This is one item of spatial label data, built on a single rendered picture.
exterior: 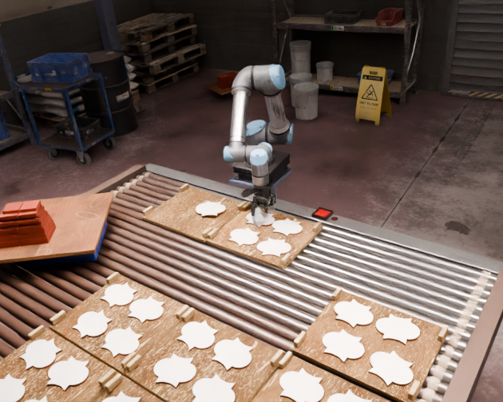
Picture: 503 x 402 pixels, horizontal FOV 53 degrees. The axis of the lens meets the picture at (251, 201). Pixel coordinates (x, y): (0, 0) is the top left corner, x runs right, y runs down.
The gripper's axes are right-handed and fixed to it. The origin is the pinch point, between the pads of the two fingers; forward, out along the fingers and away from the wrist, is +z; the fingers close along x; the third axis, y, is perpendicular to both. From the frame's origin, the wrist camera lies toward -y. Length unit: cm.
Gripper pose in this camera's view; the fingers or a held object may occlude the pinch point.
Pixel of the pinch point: (260, 218)
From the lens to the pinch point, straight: 238.4
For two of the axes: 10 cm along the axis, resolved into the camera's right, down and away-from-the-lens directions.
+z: 0.8, 8.6, 5.0
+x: 5.7, -4.6, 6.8
